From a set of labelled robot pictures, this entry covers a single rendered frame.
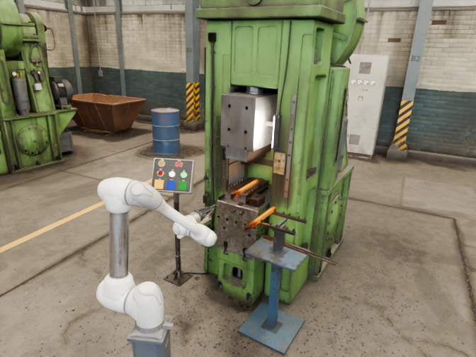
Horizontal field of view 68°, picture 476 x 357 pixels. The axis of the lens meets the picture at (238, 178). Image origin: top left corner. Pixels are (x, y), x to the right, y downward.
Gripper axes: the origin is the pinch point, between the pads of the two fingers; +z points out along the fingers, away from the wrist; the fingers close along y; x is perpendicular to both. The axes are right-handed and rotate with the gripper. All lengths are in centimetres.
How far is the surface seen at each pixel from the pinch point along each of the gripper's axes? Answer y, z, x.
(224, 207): -8.8, 28.9, -12.7
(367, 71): -19, 564, 80
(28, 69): -490, 160, 68
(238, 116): -2, 35, 62
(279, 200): 31, 49, -4
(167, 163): -61, 21, 17
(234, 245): 2, 29, -45
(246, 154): 7.0, 34.9, 34.0
